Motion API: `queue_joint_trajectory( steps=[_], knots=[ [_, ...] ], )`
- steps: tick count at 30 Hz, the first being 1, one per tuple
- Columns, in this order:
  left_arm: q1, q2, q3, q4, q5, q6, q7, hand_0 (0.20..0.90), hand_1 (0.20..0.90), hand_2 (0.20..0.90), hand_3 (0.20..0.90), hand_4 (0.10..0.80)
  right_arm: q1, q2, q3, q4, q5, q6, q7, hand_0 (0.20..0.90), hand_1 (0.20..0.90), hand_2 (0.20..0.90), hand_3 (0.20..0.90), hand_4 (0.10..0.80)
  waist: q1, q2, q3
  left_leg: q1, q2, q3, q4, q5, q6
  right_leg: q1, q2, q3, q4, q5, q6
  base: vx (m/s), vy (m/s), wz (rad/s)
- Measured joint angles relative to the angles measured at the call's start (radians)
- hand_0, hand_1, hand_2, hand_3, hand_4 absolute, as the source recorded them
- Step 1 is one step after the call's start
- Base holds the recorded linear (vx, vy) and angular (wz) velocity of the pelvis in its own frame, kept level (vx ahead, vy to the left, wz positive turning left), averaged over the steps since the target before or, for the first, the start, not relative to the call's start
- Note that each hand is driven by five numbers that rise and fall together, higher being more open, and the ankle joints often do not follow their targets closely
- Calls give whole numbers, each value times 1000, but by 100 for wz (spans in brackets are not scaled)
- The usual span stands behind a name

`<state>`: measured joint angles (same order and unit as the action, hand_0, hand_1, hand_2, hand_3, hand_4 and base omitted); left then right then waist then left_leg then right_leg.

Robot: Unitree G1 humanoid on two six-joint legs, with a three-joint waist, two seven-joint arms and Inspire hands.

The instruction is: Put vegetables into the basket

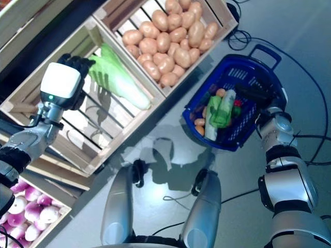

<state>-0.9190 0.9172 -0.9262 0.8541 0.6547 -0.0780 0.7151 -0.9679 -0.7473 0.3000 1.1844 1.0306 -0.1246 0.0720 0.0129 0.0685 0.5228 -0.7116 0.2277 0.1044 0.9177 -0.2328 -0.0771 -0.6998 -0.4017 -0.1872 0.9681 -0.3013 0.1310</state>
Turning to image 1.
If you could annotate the small napa cabbage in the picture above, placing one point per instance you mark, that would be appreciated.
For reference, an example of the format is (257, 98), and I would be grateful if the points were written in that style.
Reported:
(210, 131)

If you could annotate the wooden vegetable display stand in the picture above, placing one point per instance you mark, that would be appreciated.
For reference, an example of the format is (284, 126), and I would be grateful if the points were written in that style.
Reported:
(20, 28)

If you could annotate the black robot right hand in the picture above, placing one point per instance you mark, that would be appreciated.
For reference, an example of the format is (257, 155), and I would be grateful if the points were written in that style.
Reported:
(256, 90)

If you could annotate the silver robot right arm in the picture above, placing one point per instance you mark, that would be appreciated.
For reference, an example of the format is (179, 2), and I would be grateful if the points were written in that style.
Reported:
(287, 186)

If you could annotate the silver robot right leg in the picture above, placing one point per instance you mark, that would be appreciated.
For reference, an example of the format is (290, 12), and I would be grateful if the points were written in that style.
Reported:
(204, 214)

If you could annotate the red bell pepper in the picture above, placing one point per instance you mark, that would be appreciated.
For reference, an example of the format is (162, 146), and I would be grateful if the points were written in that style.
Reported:
(238, 103)

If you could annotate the purple white onion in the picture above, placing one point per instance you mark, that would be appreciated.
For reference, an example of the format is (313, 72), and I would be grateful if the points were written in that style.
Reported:
(19, 231)
(41, 224)
(20, 186)
(44, 199)
(18, 203)
(32, 232)
(16, 219)
(3, 218)
(32, 208)
(49, 215)
(32, 193)

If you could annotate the dark purple eggplant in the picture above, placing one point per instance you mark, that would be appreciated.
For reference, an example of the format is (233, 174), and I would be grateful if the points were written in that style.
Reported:
(213, 89)

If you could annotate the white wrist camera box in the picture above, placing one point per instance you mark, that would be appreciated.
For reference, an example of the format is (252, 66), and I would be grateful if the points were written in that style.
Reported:
(59, 80)

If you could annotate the blue plastic shopping basket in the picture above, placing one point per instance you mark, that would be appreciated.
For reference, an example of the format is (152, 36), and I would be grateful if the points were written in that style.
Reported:
(243, 129)

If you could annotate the large napa cabbage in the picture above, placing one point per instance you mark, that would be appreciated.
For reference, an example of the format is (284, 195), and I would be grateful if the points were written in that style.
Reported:
(121, 80)
(228, 99)

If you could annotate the black robot waist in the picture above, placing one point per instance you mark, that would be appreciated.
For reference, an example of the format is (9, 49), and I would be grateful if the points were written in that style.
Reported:
(155, 241)

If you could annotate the green bell pepper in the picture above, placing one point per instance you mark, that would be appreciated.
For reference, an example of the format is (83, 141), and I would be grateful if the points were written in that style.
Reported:
(236, 111)

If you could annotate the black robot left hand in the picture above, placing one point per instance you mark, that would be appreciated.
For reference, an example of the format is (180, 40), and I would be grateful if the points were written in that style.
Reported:
(77, 62)

